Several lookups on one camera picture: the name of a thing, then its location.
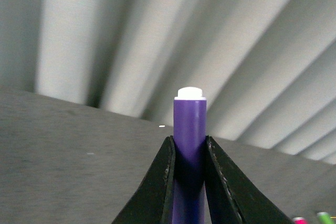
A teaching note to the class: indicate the pink marker pen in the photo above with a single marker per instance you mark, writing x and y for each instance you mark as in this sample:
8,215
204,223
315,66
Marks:
299,220

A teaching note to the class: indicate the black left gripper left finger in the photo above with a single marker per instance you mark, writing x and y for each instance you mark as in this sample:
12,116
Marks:
152,202

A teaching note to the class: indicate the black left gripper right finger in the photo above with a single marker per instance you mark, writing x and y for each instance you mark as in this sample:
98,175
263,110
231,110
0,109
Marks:
231,196

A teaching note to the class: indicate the white pleated curtain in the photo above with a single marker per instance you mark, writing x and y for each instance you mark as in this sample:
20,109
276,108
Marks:
266,67

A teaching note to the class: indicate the purple marker pen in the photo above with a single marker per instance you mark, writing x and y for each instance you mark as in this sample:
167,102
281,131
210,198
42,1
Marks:
189,135

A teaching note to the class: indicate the green marker pen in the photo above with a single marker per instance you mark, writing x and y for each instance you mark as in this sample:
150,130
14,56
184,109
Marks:
325,218

